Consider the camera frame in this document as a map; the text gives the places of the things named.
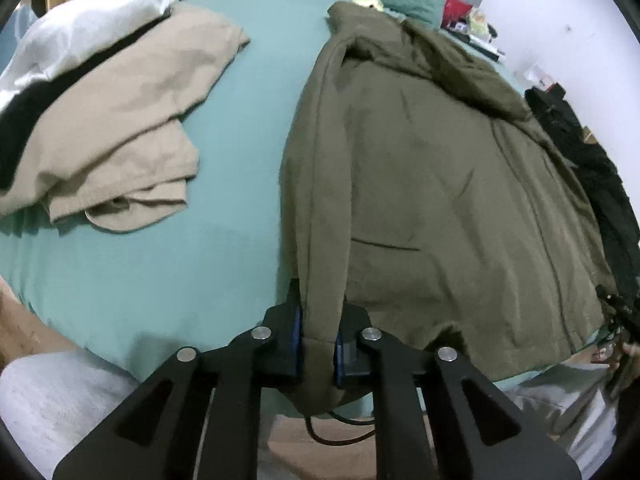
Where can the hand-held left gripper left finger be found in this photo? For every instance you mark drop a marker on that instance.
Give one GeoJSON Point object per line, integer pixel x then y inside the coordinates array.
{"type": "Point", "coordinates": [296, 342]}

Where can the black fleece garment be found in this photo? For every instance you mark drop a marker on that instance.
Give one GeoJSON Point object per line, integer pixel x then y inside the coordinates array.
{"type": "Point", "coordinates": [615, 200]}

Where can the person's right hand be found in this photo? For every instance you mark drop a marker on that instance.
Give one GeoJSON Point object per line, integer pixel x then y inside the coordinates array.
{"type": "Point", "coordinates": [607, 355]}

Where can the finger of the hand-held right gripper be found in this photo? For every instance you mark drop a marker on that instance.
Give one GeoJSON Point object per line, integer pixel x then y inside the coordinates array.
{"type": "Point", "coordinates": [612, 307]}

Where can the small red cushion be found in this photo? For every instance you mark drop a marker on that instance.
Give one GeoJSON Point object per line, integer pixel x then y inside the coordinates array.
{"type": "Point", "coordinates": [456, 10]}

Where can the person's left leg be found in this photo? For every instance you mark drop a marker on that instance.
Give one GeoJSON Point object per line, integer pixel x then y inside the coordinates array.
{"type": "Point", "coordinates": [55, 410]}

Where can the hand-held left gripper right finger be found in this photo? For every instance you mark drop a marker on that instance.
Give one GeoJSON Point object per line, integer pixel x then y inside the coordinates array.
{"type": "Point", "coordinates": [341, 360]}

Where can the bed with green sheet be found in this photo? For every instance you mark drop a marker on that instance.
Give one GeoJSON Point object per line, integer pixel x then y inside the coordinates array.
{"type": "Point", "coordinates": [235, 210]}

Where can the black jacket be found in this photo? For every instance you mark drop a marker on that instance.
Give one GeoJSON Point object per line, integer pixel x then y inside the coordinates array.
{"type": "Point", "coordinates": [552, 107]}

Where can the white box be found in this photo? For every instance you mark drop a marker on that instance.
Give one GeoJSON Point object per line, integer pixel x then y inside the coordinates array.
{"type": "Point", "coordinates": [540, 76]}

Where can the beige folded garment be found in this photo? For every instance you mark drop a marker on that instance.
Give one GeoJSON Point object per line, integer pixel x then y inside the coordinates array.
{"type": "Point", "coordinates": [125, 125]}

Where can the person's leg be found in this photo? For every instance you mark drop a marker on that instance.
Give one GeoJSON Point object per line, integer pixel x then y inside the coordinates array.
{"type": "Point", "coordinates": [565, 415]}
{"type": "Point", "coordinates": [55, 410]}

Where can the white folded cloth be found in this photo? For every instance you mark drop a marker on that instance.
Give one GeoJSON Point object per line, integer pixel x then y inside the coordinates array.
{"type": "Point", "coordinates": [85, 25]}

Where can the black folded garment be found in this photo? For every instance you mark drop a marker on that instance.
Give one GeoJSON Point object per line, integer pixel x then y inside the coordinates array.
{"type": "Point", "coordinates": [30, 115]}

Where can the person's right leg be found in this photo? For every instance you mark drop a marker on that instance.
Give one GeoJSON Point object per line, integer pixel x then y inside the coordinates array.
{"type": "Point", "coordinates": [565, 415]}

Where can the olive green hooded jacket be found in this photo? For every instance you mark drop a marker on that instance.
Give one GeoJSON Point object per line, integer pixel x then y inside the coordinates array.
{"type": "Point", "coordinates": [425, 185]}

